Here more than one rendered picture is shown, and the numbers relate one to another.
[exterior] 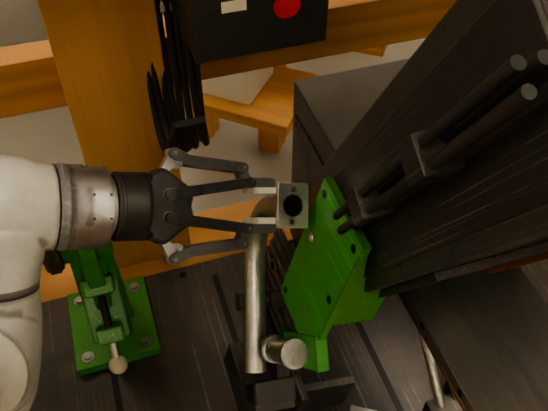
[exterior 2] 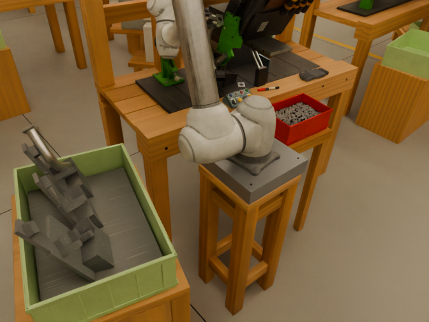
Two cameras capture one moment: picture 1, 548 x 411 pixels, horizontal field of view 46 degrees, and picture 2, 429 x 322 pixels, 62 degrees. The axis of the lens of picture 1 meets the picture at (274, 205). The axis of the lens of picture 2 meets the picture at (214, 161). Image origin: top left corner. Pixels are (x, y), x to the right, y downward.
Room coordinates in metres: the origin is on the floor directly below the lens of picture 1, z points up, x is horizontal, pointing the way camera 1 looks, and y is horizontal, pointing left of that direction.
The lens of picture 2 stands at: (-1.34, 0.58, 1.85)
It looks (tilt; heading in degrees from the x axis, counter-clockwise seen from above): 39 degrees down; 342
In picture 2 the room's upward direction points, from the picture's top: 3 degrees clockwise
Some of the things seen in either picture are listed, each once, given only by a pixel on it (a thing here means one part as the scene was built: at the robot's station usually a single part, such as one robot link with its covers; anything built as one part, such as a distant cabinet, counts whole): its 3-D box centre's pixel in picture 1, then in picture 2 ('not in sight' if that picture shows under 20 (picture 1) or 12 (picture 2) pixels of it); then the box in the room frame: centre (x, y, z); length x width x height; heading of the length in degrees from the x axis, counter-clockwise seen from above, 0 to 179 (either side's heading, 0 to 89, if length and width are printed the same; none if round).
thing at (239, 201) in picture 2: not in sight; (249, 172); (-0.25, 0.07, 0.83); 0.32 x 0.32 x 0.04; 22
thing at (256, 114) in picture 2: not in sight; (253, 124); (-0.26, 0.08, 1.08); 0.18 x 0.16 x 0.22; 105
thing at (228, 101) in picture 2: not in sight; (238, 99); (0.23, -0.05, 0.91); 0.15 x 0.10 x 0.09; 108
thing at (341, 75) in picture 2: not in sight; (262, 103); (0.30, -0.22, 0.82); 1.50 x 0.14 x 0.15; 108
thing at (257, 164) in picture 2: not in sight; (255, 149); (-0.24, 0.05, 0.95); 0.22 x 0.18 x 0.06; 121
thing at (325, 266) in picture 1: (343, 264); (232, 33); (0.49, -0.09, 1.17); 0.13 x 0.12 x 0.20; 108
